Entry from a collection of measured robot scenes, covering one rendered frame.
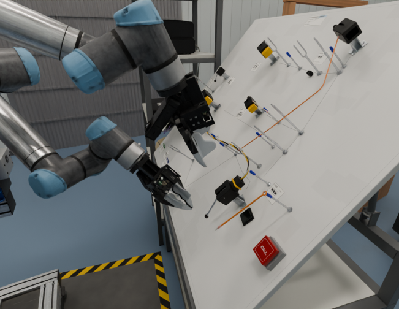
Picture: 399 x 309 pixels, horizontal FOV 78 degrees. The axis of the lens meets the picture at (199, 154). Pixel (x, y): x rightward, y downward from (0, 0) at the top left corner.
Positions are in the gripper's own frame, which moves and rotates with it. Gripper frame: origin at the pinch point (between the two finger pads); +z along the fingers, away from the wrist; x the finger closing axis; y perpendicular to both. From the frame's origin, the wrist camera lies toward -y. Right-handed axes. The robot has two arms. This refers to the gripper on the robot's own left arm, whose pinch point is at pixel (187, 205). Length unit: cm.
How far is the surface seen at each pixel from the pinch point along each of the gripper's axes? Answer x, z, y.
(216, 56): 93, -27, -51
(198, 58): 85, -34, -54
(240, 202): 10.1, 11.1, 5.5
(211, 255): -6.9, 15.4, -0.7
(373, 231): 29, 50, 16
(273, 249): 0.1, 16.0, 22.9
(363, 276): 19, 65, 7
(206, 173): 19.4, 3.8, -19.7
